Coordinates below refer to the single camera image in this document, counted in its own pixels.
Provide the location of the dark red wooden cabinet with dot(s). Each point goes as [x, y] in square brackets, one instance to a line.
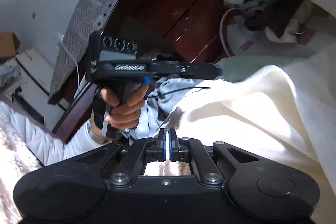
[186, 29]

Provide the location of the pink fluffy blanket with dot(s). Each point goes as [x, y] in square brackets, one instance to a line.
[16, 161]

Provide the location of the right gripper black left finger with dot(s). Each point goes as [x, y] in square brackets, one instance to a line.
[137, 156]

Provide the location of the brown cardboard box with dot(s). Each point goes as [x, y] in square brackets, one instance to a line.
[9, 44]

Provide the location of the grey sweatpants with drawstring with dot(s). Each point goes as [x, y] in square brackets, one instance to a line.
[159, 102]

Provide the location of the person's left hand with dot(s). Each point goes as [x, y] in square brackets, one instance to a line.
[124, 116]

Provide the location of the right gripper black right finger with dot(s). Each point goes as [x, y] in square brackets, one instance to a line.
[195, 154]

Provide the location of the white knit garment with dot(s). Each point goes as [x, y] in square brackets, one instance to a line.
[286, 115]

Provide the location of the grey patterned cloth cover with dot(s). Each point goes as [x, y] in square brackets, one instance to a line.
[87, 17]

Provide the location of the checkered pink grey bed sheet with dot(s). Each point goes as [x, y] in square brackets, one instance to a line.
[249, 51]

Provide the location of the white sleeved left forearm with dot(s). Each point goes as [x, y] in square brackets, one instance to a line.
[87, 138]

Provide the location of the pile of clothes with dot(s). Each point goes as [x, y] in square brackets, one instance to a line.
[281, 20]

